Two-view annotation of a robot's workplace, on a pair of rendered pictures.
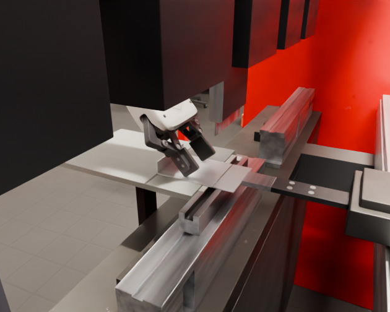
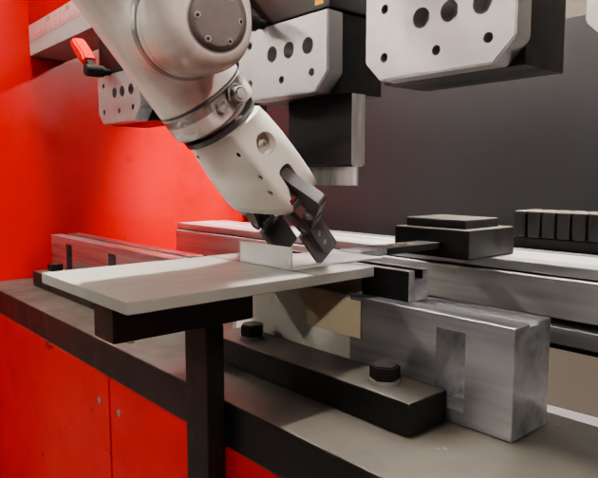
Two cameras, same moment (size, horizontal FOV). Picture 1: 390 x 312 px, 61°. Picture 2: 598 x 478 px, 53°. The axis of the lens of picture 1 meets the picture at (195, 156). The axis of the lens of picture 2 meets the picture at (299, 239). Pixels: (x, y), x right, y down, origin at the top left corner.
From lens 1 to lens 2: 0.65 m
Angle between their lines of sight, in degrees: 67
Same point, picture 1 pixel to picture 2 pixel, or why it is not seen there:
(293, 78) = (26, 225)
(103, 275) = (355, 446)
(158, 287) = (518, 315)
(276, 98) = (0, 266)
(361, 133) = not seen: hidden behind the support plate
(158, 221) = (245, 393)
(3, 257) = not seen: outside the picture
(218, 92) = (360, 126)
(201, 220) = (421, 277)
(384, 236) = (487, 248)
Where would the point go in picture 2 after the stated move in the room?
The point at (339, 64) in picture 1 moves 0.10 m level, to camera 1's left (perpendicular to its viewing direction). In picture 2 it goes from (96, 193) to (63, 195)
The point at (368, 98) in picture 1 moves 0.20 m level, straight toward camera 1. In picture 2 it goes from (143, 238) to (183, 246)
